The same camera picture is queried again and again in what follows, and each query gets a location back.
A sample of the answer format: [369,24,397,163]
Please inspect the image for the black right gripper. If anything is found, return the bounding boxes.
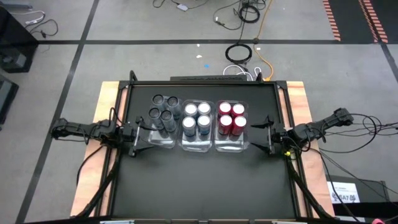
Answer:
[250,115,287,156]

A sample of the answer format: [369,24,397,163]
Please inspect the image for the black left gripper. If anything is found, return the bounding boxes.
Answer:
[121,116,157,157]

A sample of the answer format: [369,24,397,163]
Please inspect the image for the clear plastic bin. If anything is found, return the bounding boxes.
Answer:
[146,95,184,149]
[177,99,216,153]
[214,100,251,153]

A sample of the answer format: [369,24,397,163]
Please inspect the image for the red Fanta strawberry soda can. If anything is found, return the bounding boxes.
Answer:
[217,101,233,118]
[217,114,234,136]
[231,103,246,118]
[231,115,248,137]

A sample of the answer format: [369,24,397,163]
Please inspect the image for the white and blue Spindrift can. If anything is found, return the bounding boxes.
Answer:
[197,114,213,136]
[197,101,212,117]
[184,103,199,118]
[182,116,197,137]

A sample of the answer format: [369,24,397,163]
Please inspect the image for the light wooden side board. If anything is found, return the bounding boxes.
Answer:
[278,80,336,218]
[70,80,129,218]

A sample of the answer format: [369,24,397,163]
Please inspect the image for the black power strip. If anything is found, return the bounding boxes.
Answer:
[170,74,248,82]

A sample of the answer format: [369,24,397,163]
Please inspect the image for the white paper label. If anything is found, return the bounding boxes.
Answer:
[326,181,361,205]

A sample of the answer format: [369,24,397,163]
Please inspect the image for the black box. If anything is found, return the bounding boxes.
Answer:
[325,174,390,220]

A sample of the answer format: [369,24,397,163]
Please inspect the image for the dark grey case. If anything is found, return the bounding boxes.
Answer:
[0,74,20,124]

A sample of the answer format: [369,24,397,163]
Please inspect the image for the black floor mat orange stripes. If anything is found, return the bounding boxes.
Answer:
[322,0,398,44]

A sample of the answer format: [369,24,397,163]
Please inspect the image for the black cabinet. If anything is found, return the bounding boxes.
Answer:
[0,5,39,74]

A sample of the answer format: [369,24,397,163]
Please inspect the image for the black cable sleeve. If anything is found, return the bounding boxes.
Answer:
[284,149,335,220]
[74,146,123,218]

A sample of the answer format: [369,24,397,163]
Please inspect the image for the orange extension cable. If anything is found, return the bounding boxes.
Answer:
[253,0,275,81]

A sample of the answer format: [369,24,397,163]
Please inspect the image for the coiled black cable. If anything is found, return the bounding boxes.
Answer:
[238,3,261,24]
[224,42,253,65]

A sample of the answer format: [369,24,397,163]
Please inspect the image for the thin black cable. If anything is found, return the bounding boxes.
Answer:
[213,0,246,31]

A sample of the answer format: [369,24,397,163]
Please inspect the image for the black cable bundle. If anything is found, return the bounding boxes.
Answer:
[310,113,398,155]

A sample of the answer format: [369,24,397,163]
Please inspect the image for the black cable with plug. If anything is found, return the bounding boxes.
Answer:
[29,18,60,39]

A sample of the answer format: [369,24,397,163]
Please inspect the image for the white cable with plug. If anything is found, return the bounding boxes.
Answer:
[11,9,47,26]

